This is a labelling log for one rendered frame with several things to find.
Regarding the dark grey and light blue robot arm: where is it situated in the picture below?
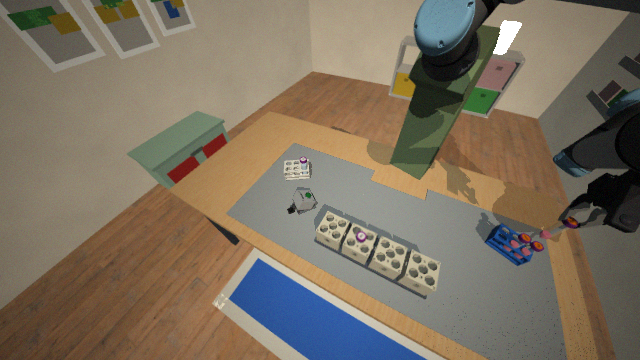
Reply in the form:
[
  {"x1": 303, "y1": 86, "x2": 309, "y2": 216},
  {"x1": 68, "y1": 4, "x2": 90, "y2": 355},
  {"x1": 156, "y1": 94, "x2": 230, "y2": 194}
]
[{"x1": 414, "y1": 0, "x2": 640, "y2": 233}]

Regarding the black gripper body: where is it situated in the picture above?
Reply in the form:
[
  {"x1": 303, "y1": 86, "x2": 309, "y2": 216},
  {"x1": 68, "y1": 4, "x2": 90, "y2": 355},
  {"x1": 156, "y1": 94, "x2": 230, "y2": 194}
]
[{"x1": 587, "y1": 169, "x2": 640, "y2": 213}]

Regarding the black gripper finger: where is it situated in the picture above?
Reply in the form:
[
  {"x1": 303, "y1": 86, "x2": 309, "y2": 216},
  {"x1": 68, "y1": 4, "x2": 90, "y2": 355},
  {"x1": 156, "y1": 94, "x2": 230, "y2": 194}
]
[
  {"x1": 558, "y1": 191, "x2": 598, "y2": 221},
  {"x1": 573, "y1": 208, "x2": 607, "y2": 229}
]

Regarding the grey bench mat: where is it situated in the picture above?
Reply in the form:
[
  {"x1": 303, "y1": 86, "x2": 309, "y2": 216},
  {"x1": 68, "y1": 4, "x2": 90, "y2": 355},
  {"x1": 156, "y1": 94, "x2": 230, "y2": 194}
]
[{"x1": 226, "y1": 143, "x2": 568, "y2": 360}]

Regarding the blue tube rack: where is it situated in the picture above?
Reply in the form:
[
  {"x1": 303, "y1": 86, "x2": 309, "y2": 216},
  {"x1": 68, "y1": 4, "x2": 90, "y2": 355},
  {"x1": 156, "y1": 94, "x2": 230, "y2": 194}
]
[{"x1": 484, "y1": 223, "x2": 533, "y2": 266}]

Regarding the beige block with round holes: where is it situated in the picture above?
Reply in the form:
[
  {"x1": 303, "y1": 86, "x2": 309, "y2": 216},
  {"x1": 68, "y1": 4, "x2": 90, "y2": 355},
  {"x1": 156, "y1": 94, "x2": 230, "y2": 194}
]
[
  {"x1": 316, "y1": 211, "x2": 350, "y2": 251},
  {"x1": 397, "y1": 250, "x2": 440, "y2": 296},
  {"x1": 368, "y1": 236, "x2": 408, "y2": 280},
  {"x1": 341, "y1": 223, "x2": 377, "y2": 265}
]

